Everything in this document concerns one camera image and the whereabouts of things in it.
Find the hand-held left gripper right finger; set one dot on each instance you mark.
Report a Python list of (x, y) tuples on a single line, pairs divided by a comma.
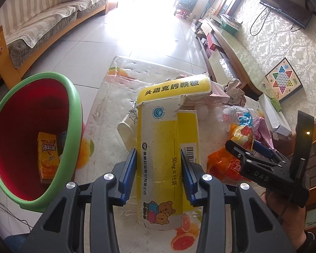
[(187, 179)]

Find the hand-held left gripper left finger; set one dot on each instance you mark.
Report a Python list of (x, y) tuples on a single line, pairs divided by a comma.
[(127, 174)]

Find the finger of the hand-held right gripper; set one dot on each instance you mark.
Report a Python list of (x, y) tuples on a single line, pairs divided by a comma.
[(263, 149), (238, 150)]

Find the orange snack bag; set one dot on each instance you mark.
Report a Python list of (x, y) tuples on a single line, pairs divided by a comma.
[(223, 163)]

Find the yellow white medicine box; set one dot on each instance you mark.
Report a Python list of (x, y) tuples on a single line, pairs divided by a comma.
[(160, 142)]

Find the yellow drink carton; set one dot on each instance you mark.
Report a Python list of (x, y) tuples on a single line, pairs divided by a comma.
[(47, 160)]

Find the red bin with green rim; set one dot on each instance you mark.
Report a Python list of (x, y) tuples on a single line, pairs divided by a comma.
[(21, 126)]

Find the person's right hand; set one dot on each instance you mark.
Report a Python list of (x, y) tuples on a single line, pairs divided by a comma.
[(287, 218)]

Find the pink foil bag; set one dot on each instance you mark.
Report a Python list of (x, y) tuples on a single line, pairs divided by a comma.
[(264, 134)]

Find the blue white wrapper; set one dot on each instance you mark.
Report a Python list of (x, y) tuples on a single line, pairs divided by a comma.
[(245, 118)]

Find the white cardboard box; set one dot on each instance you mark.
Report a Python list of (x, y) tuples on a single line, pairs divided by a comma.
[(271, 116)]

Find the green packet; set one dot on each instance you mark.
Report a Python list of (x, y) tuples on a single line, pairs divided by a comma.
[(276, 104)]

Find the crumpled printed paper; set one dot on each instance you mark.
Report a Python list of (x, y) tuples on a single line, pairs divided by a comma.
[(235, 92)]

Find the pale pink cardboard box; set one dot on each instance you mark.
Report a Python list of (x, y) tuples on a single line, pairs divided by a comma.
[(218, 92)]

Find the star checkers game board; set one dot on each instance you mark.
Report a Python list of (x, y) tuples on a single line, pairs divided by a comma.
[(283, 79)]

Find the table with fruit-print cover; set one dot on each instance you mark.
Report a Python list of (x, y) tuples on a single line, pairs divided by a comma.
[(113, 95)]

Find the long glass-top television cabinet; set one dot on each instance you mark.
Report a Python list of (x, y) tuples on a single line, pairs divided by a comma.
[(234, 47)]

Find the red box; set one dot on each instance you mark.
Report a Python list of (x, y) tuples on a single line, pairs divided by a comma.
[(213, 44)]

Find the green cardboard box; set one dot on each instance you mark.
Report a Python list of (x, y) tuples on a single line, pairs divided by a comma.
[(230, 28)]

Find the stack of plastic bags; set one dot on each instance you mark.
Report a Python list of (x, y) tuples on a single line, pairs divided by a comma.
[(229, 18)]

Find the striped beige sofa cover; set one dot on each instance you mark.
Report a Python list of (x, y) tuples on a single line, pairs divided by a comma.
[(34, 13)]

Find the black wall television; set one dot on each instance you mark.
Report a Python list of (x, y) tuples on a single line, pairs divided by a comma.
[(287, 2)]

